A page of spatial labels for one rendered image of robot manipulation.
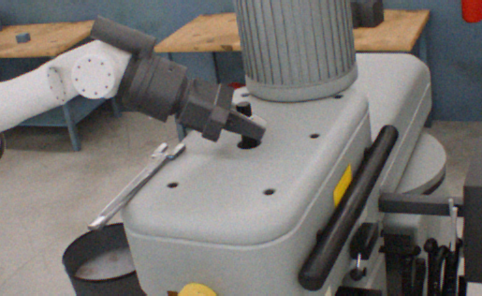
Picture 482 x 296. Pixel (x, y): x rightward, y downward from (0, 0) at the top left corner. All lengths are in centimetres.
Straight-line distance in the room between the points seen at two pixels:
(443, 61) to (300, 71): 432
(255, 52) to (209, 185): 31
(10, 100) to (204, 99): 29
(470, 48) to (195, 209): 458
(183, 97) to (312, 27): 26
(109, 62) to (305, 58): 35
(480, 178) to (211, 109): 51
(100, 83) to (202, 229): 26
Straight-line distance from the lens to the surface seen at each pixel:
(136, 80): 108
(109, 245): 370
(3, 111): 116
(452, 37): 546
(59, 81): 117
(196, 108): 108
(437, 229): 173
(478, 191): 131
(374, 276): 145
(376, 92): 162
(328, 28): 125
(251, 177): 105
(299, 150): 110
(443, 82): 559
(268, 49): 125
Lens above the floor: 237
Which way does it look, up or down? 25 degrees down
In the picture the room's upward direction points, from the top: 9 degrees counter-clockwise
